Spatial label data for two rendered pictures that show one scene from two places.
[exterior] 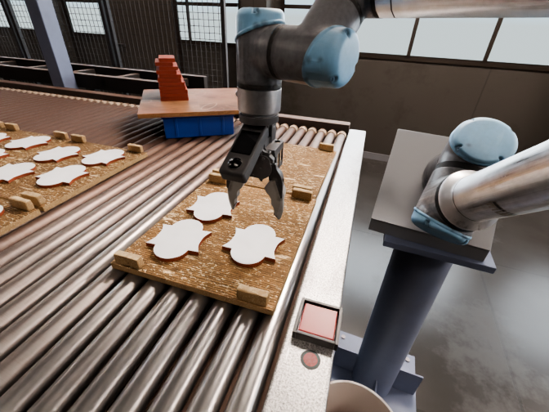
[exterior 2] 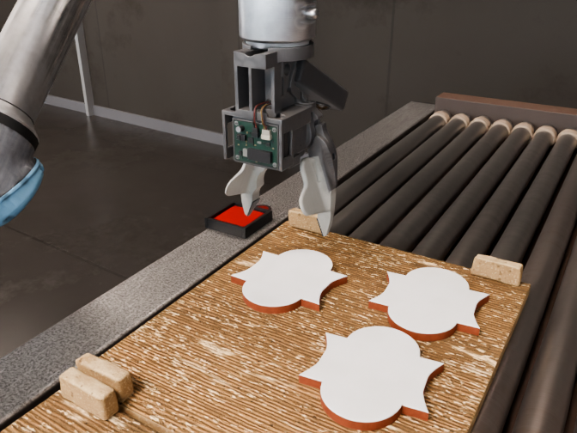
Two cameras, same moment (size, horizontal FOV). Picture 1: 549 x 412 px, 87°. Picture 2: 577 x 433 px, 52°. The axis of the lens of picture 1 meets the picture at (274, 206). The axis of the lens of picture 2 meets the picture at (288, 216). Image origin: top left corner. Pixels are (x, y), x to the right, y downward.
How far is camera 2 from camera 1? 1.12 m
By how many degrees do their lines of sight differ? 121
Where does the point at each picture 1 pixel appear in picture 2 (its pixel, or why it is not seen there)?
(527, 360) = not seen: outside the picture
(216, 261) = (356, 267)
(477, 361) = not seen: outside the picture
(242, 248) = (312, 269)
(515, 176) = (70, 27)
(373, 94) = not seen: outside the picture
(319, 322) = (239, 214)
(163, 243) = (454, 289)
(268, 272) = (278, 248)
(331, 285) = (193, 248)
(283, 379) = (291, 204)
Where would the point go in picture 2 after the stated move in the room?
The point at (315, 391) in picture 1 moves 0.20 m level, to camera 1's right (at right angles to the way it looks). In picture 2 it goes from (267, 198) to (160, 186)
